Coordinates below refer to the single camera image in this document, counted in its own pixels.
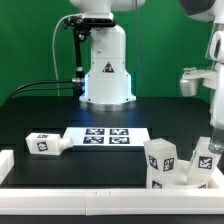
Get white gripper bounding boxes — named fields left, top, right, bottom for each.
left=207, top=31, right=224, bottom=154

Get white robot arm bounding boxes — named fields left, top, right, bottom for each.
left=70, top=0, right=224, bottom=154

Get white marker board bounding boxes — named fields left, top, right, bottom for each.
left=63, top=127, right=150, bottom=146

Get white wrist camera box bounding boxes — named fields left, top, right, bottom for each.
left=179, top=67, right=217, bottom=97

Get black camera stand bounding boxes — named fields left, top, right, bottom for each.
left=63, top=12, right=116, bottom=95

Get grey camera cable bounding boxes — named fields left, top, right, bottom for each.
left=52, top=13, right=81, bottom=98

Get black cables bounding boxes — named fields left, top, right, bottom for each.
left=8, top=79, right=84, bottom=100

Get white left fence rail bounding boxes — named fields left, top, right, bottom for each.
left=0, top=150, right=14, bottom=185

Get white front fence rail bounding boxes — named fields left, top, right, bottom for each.
left=0, top=189, right=224, bottom=216

